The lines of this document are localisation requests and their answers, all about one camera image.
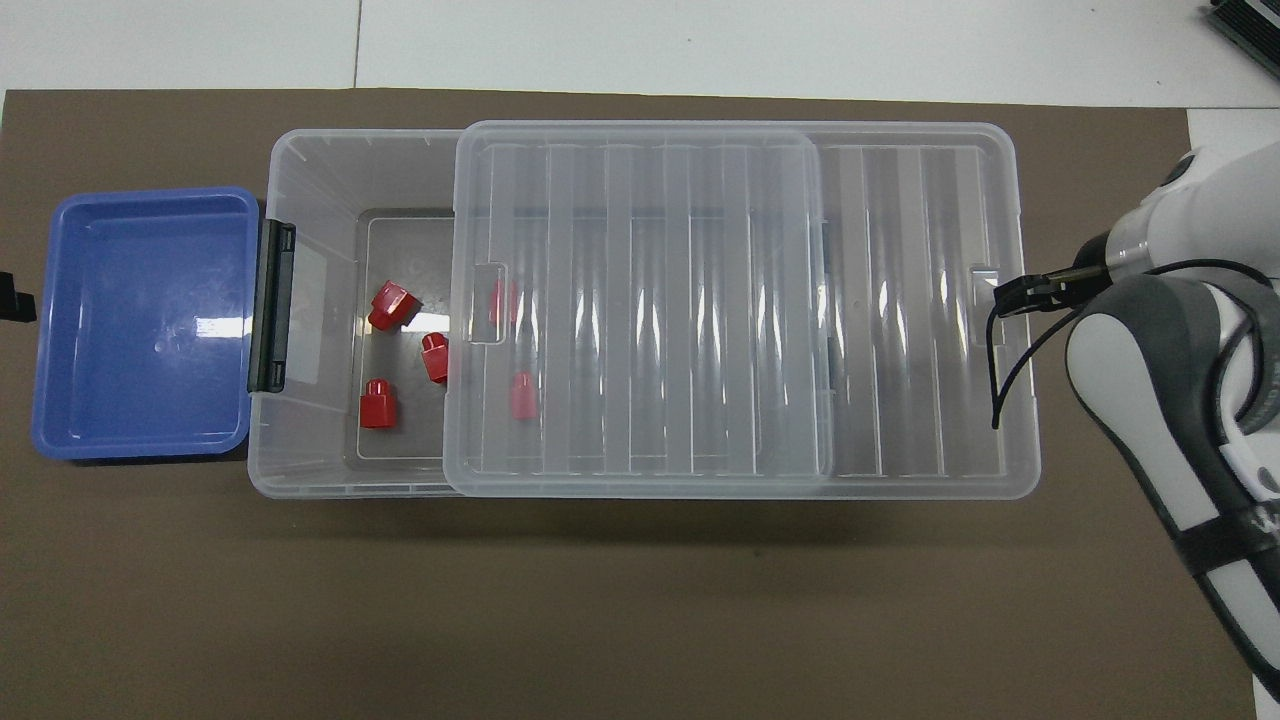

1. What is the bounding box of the brown paper table mat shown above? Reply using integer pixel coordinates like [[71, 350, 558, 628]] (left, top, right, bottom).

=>
[[0, 88, 1259, 720]]

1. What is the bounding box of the clear ribbed plastic box lid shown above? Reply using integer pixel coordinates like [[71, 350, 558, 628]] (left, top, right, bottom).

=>
[[445, 120, 1042, 501]]

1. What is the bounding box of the clear plastic storage box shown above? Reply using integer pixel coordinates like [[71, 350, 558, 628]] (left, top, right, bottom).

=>
[[247, 128, 837, 499]]

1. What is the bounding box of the black box latch handle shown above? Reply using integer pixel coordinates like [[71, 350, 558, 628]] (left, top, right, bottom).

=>
[[248, 220, 297, 393]]

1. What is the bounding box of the black finned metal device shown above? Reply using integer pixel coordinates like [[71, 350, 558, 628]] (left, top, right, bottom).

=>
[[1205, 0, 1280, 53]]

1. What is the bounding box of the blue plastic tray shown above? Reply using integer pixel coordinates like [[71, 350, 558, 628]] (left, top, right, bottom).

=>
[[30, 187, 263, 461]]

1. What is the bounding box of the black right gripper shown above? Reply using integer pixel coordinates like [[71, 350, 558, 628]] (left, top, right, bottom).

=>
[[993, 232, 1117, 319]]

